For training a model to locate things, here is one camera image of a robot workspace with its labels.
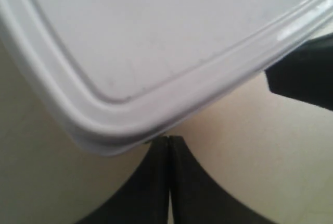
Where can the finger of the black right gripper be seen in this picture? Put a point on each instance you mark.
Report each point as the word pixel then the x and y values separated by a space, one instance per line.
pixel 305 74

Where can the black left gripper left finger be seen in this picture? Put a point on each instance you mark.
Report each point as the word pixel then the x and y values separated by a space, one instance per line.
pixel 144 198

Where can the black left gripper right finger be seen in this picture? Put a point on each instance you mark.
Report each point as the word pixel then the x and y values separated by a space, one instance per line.
pixel 196 197

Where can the white lidded plastic container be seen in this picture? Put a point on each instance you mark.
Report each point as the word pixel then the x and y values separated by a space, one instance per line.
pixel 117 73

